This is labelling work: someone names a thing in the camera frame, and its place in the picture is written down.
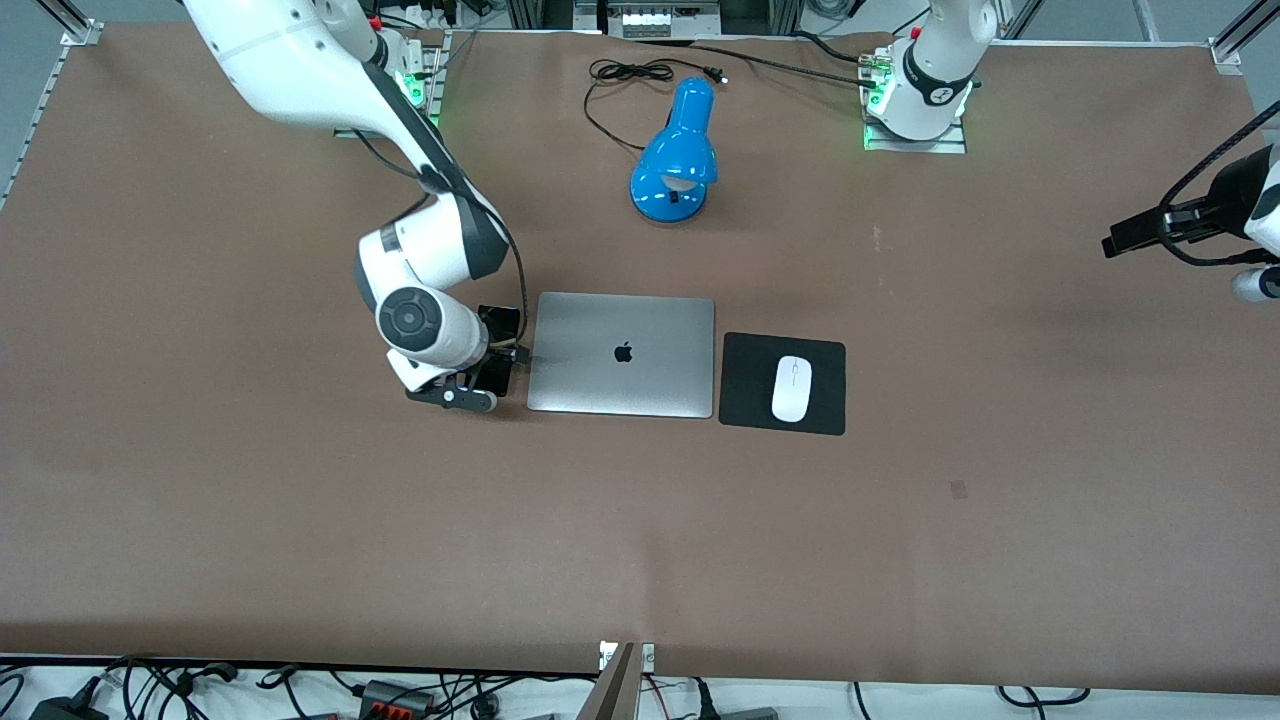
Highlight white computer mouse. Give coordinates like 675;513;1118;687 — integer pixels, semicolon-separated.
771;355;814;424

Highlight black floor cable loop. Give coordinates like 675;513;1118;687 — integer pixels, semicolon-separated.
994;685;1092;709

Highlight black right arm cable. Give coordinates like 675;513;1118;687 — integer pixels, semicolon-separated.
350;130;532;353

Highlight thick black table cable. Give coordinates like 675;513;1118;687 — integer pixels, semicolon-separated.
638;37;887;92

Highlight grey power strip red switches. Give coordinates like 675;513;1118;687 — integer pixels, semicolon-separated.
357;679;439;720

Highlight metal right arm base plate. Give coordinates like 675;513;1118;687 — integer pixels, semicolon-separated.
332;30;453;140

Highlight black mouse pad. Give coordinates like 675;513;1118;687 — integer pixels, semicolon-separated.
718;331;848;437

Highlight black smartphone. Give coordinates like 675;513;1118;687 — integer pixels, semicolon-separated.
468;304;523;397

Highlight brown wooden post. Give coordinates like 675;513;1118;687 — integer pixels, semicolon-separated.
578;643;642;720

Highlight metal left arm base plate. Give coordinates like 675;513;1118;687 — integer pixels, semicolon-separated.
861;45;969;155

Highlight aluminium corner profile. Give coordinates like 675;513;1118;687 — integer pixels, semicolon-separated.
1208;0;1280;77

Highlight black power adapter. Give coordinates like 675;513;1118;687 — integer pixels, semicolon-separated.
28;696;112;720

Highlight small metal bracket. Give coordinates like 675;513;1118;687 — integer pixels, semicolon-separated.
598;640;657;673

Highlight blue desk lamp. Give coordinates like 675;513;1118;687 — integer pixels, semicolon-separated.
629;76;720;225

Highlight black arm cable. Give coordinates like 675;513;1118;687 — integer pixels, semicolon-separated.
1158;98;1280;267
350;130;532;353

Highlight black lamp power cable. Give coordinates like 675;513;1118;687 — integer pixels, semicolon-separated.
582;57;729;154

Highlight silver closed laptop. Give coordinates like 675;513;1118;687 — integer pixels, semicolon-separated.
526;291;717;420

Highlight aluminium table edge rail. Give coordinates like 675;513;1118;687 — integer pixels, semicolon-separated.
0;0;103;213

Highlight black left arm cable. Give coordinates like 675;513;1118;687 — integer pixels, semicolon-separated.
1158;98;1280;267

